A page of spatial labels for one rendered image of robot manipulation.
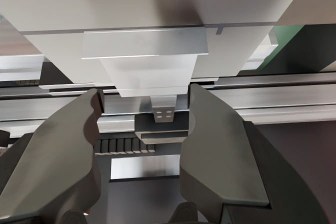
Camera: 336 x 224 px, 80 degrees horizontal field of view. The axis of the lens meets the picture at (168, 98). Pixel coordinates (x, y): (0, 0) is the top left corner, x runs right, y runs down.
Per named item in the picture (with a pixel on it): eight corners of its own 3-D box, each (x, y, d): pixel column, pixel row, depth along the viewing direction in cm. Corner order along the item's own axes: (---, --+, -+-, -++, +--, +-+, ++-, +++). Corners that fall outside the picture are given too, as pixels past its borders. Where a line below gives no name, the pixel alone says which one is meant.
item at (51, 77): (215, 54, 24) (218, 77, 23) (209, 66, 27) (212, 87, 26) (42, 62, 23) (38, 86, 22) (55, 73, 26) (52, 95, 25)
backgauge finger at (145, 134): (207, 80, 27) (212, 117, 26) (187, 123, 52) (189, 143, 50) (117, 85, 27) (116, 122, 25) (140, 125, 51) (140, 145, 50)
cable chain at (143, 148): (154, 136, 59) (154, 150, 57) (155, 139, 64) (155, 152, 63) (23, 143, 58) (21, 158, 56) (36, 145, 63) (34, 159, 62)
